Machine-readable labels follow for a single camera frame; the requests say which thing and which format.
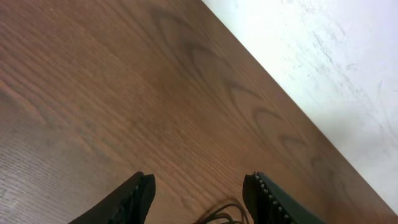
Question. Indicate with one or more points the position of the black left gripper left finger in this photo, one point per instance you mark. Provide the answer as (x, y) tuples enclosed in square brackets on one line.
[(128, 204)]

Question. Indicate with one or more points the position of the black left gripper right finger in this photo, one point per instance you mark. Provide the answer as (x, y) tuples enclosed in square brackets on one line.
[(268, 203)]

